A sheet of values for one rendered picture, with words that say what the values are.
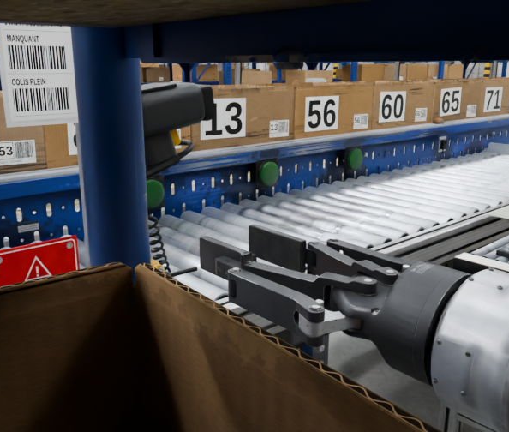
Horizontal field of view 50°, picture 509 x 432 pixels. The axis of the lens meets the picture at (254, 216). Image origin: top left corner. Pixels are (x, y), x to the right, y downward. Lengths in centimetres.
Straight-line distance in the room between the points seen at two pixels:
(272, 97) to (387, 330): 136
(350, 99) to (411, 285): 161
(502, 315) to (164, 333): 19
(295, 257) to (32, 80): 35
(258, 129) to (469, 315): 136
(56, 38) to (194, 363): 52
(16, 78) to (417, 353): 49
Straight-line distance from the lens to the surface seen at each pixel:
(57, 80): 67
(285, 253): 49
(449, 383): 34
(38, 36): 66
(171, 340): 20
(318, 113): 181
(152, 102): 65
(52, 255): 68
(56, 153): 132
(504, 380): 32
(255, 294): 40
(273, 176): 159
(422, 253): 127
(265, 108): 165
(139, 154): 24
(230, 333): 16
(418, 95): 227
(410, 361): 36
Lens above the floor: 111
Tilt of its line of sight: 15 degrees down
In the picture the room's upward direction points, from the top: straight up
